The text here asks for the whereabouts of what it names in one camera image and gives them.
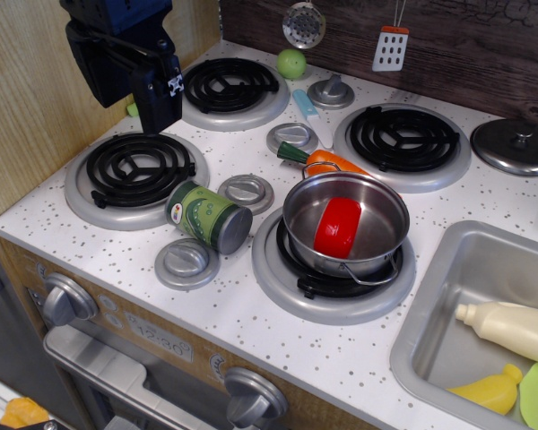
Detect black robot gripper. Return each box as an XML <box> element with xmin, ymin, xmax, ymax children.
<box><xmin>59</xmin><ymin>1</ymin><xmax>183</xmax><ymax>134</ymax></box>

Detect red toy sushi piece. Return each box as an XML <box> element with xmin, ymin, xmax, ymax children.
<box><xmin>313</xmin><ymin>197</ymin><xmax>361</xmax><ymax>259</ymax></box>

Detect stainless steel toy pan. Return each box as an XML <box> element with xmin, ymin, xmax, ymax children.
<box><xmin>282</xmin><ymin>170</ymin><xmax>410</xmax><ymax>285</ymax></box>

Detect small green toy piece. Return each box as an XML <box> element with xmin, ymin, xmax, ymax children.
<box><xmin>126</xmin><ymin>102</ymin><xmax>139</xmax><ymax>117</ymax></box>

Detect back left black burner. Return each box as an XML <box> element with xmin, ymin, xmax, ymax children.
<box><xmin>182</xmin><ymin>58</ymin><xmax>290</xmax><ymax>132</ymax></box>

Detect black burner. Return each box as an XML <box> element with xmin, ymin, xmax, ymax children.
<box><xmin>182</xmin><ymin>58</ymin><xmax>290</xmax><ymax>132</ymax></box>
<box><xmin>334</xmin><ymin>103</ymin><xmax>471</xmax><ymax>194</ymax></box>
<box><xmin>252</xmin><ymin>209</ymin><xmax>416</xmax><ymax>325</ymax></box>
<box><xmin>65</xmin><ymin>133</ymin><xmax>210</xmax><ymax>231</ymax></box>

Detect front left black burner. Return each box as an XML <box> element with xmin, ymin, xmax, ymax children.
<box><xmin>65</xmin><ymin>133</ymin><xmax>210</xmax><ymax>231</ymax></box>

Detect green toy ball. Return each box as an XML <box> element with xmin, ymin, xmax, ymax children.
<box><xmin>276</xmin><ymin>49</ymin><xmax>307</xmax><ymax>80</ymax></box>

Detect silver stove knob centre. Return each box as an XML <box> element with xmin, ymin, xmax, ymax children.
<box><xmin>217</xmin><ymin>174</ymin><xmax>274</xmax><ymax>215</ymax></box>

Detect silver stove knob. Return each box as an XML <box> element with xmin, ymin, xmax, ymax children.
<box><xmin>154</xmin><ymin>238</ymin><xmax>221</xmax><ymax>291</ymax></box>
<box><xmin>307</xmin><ymin>74</ymin><xmax>355</xmax><ymax>110</ymax></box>
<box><xmin>217</xmin><ymin>174</ymin><xmax>274</xmax><ymax>215</ymax></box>
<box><xmin>265</xmin><ymin>123</ymin><xmax>319</xmax><ymax>154</ymax></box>

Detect silver stove knob middle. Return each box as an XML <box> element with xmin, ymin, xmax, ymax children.
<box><xmin>265</xmin><ymin>123</ymin><xmax>319</xmax><ymax>154</ymax></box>

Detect hanging metal strainer spoon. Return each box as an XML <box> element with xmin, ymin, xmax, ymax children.
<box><xmin>282</xmin><ymin>1</ymin><xmax>326</xmax><ymax>49</ymax></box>

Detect green pea toy can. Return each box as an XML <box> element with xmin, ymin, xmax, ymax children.
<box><xmin>165</xmin><ymin>181</ymin><xmax>253</xmax><ymax>254</ymax></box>

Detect silver stove knob front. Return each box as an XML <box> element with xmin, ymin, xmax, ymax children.
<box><xmin>154</xmin><ymin>238</ymin><xmax>221</xmax><ymax>291</ymax></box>

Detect silver stove knob back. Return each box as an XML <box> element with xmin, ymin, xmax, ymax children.
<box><xmin>307</xmin><ymin>74</ymin><xmax>355</xmax><ymax>110</ymax></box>

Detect orange toy carrot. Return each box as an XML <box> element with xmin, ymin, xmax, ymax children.
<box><xmin>277</xmin><ymin>142</ymin><xmax>368</xmax><ymax>176</ymax></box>

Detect left silver oven dial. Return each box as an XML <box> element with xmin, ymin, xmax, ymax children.
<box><xmin>43</xmin><ymin>272</ymin><xmax>99</xmax><ymax>326</ymax></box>

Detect silver oven dial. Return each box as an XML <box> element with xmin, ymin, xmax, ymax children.
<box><xmin>43</xmin><ymin>272</ymin><xmax>99</xmax><ymax>326</ymax></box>
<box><xmin>224</xmin><ymin>366</ymin><xmax>289</xmax><ymax>429</ymax></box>

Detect oven clock display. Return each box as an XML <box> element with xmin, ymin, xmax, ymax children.
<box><xmin>124</xmin><ymin>312</ymin><xmax>194</xmax><ymax>363</ymax></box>

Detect hanging white toy spatula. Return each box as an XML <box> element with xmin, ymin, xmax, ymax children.
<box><xmin>372</xmin><ymin>1</ymin><xmax>410</xmax><ymax>73</ymax></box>

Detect front right black burner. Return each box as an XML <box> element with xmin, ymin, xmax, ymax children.
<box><xmin>252</xmin><ymin>209</ymin><xmax>416</xmax><ymax>325</ymax></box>

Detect back right black burner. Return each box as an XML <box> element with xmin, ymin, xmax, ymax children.
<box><xmin>334</xmin><ymin>103</ymin><xmax>471</xmax><ymax>194</ymax></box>

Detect right silver oven dial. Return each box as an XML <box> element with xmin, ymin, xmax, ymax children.
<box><xmin>224</xmin><ymin>366</ymin><xmax>289</xmax><ymax>429</ymax></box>

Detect orange toy object floor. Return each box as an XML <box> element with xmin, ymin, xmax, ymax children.
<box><xmin>0</xmin><ymin>397</ymin><xmax>49</xmax><ymax>429</ymax></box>

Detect metal pot lid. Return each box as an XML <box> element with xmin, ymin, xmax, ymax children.
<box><xmin>471</xmin><ymin>119</ymin><xmax>538</xmax><ymax>176</ymax></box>

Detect silver toy sink basin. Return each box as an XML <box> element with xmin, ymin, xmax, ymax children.
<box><xmin>390</xmin><ymin>221</ymin><xmax>538</xmax><ymax>429</ymax></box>

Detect cream toy sauce bottle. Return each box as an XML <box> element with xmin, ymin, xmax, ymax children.
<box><xmin>455</xmin><ymin>302</ymin><xmax>538</xmax><ymax>362</ymax></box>

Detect yellow toy bottle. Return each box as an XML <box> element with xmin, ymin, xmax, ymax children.
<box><xmin>447</xmin><ymin>364</ymin><xmax>524</xmax><ymax>416</ymax></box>

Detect blue handled toy knife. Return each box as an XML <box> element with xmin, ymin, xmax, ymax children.
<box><xmin>292</xmin><ymin>90</ymin><xmax>334</xmax><ymax>150</ymax></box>

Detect silver oven door handle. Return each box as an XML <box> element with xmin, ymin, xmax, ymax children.
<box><xmin>43</xmin><ymin>326</ymin><xmax>211</xmax><ymax>429</ymax></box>

